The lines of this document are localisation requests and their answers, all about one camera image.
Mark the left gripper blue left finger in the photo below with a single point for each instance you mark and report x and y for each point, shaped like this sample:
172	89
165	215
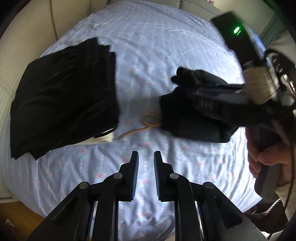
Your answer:
90	211

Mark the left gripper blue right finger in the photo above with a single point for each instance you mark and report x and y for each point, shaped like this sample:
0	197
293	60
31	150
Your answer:
202	211

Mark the black pants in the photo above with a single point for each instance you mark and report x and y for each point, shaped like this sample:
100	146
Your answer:
182	118

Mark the right hand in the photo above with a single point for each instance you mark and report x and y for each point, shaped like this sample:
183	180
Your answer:
275	154

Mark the stack of black folded clothes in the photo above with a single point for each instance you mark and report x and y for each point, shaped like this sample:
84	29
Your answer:
64	98

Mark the blue floral bed sheet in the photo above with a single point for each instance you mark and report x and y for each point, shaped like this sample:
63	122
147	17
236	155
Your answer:
145	218

